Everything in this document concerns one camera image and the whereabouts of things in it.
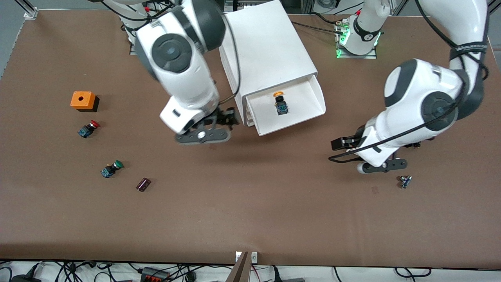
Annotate yellow push button switch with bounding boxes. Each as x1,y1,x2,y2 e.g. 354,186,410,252
273,91,289,116

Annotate white drawer cabinet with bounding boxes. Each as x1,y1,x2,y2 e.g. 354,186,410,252
218,0,318,128

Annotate orange box with hole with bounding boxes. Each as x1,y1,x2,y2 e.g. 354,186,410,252
70,91,100,113

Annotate black power strip red switches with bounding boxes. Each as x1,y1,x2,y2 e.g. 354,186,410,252
140,267,171,282

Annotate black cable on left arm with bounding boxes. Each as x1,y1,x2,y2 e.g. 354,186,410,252
328,0,490,163

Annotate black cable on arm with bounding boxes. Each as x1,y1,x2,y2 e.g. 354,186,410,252
217,12,241,106
328,0,490,163

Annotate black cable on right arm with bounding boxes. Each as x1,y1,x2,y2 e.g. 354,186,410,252
217,12,241,106

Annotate green push button switch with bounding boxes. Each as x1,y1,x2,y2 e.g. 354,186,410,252
101,160,124,179

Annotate red push button switch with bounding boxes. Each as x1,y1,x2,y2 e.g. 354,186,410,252
77,120,100,138

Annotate black cable on table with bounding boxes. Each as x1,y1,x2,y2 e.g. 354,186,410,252
290,12,343,34

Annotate black looped floor cable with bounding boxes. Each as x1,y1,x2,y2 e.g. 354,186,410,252
393,267,433,279

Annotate white table edge bracket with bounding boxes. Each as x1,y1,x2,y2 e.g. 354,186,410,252
235,251,259,264

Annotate brown wooden post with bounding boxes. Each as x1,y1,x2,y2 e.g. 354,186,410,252
226,252,251,282

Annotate aluminium frame profile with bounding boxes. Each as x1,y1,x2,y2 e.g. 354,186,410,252
15,0,38,19

